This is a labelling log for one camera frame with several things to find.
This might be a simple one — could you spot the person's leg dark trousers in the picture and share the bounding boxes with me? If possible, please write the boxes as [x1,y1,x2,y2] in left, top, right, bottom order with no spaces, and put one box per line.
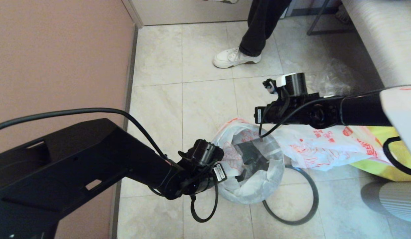
[239,0,292,57]

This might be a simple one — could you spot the white liner bag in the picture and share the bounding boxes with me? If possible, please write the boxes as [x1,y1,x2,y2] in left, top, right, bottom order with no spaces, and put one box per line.
[273,124,400,171]

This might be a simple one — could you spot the white red-print plastic bag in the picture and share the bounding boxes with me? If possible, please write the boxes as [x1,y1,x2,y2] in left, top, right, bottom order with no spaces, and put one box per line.
[212,118,285,204]

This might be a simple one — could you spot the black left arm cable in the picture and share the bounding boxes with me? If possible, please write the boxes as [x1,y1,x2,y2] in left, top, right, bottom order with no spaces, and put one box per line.
[0,108,219,223]

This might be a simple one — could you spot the clear plastic bag with rubbish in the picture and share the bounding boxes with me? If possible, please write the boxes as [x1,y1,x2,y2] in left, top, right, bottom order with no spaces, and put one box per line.
[307,60,355,97]

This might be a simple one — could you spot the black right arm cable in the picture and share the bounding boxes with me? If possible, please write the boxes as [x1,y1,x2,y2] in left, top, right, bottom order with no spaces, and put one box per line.
[258,87,411,177]

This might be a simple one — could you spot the beige striped sofa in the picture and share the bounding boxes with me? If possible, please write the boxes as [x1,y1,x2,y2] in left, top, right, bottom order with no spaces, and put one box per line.
[341,0,411,88]

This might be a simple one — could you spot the grey metal furniture leg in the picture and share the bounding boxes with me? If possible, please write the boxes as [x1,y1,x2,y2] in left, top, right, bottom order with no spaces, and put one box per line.
[307,0,355,36]

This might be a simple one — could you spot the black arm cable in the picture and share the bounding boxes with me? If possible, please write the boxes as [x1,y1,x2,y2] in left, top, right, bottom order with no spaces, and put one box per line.
[258,87,411,177]
[0,108,219,223]

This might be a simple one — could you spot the black round trash bin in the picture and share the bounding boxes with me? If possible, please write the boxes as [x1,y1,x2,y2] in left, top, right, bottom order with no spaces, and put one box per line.
[235,143,270,182]

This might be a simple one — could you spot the yellow plastic bag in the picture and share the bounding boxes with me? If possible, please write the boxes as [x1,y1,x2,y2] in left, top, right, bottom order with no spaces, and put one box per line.
[350,126,411,182]

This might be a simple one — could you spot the round striped grey stool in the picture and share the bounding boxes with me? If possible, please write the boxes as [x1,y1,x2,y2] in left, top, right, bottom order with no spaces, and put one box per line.
[361,182,411,223]

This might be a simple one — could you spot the small right wrist camera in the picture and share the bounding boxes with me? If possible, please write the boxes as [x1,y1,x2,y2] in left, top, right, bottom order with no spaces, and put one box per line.
[262,78,278,95]

